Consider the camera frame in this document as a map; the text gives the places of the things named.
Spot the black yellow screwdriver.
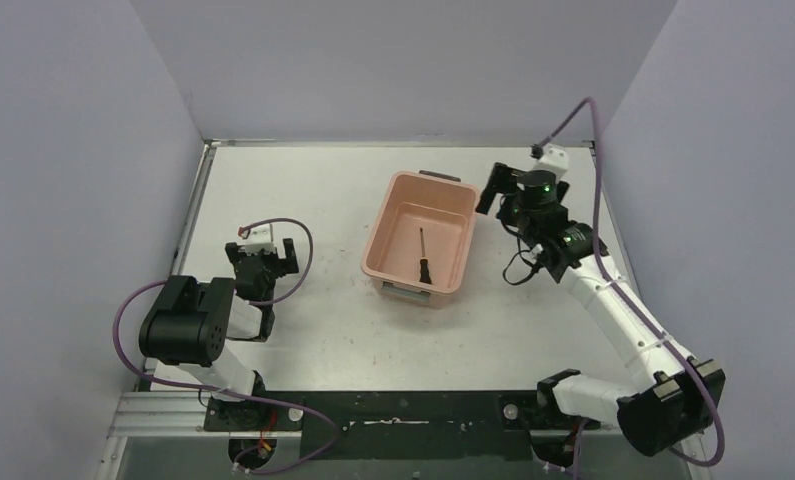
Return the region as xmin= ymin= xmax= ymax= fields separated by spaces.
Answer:
xmin=419 ymin=228 xmax=432 ymax=285

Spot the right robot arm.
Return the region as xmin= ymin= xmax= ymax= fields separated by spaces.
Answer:
xmin=475 ymin=163 xmax=726 ymax=456

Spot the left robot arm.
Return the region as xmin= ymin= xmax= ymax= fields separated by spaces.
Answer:
xmin=138 ymin=238 xmax=300 ymax=431

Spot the pink plastic bin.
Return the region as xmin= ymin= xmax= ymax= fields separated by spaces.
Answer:
xmin=361 ymin=171 xmax=480 ymax=308

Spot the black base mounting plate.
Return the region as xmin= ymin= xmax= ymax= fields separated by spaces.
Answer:
xmin=203 ymin=390 xmax=580 ymax=465

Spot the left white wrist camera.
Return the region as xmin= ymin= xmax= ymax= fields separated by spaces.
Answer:
xmin=238 ymin=223 xmax=276 ymax=255

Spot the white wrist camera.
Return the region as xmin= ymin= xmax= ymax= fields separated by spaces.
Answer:
xmin=533 ymin=143 xmax=570 ymax=180
xmin=238 ymin=223 xmax=276 ymax=255

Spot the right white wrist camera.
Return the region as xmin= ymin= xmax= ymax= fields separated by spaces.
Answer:
xmin=533 ymin=143 xmax=570 ymax=180

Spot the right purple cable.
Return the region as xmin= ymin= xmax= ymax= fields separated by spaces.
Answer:
xmin=531 ymin=97 xmax=728 ymax=480

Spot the aluminium front rail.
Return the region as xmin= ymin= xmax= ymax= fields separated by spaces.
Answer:
xmin=108 ymin=389 xmax=703 ymax=440

